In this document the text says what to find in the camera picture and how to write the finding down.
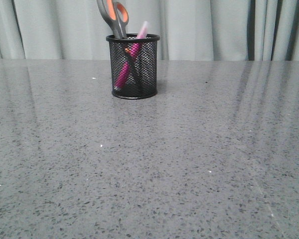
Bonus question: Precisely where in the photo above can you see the black mesh pen holder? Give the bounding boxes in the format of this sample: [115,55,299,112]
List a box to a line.
[106,33,160,100]

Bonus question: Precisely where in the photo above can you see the pink highlighter pen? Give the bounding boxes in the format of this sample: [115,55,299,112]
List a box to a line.
[114,21,149,91]

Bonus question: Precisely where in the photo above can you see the grey orange scissors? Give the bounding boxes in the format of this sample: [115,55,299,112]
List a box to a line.
[96,0,143,94]

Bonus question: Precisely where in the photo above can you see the grey curtain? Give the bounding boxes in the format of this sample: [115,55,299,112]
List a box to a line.
[0,0,299,61]

